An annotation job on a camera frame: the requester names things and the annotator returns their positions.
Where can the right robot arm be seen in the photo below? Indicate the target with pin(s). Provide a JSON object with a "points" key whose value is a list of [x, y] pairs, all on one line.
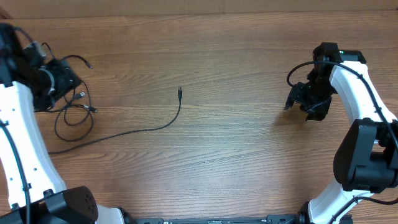
{"points": [[366, 161]]}

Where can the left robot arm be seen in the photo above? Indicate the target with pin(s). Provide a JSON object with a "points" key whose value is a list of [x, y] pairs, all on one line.
{"points": [[37, 193]]}

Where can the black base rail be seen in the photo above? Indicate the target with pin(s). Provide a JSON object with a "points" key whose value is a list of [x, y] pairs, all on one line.
{"points": [[214, 220]]}

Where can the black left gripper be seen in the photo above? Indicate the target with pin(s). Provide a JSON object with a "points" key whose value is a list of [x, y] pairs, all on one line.
{"points": [[66, 82]]}

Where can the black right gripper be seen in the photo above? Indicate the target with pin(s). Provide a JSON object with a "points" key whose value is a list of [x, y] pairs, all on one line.
{"points": [[310, 98]]}

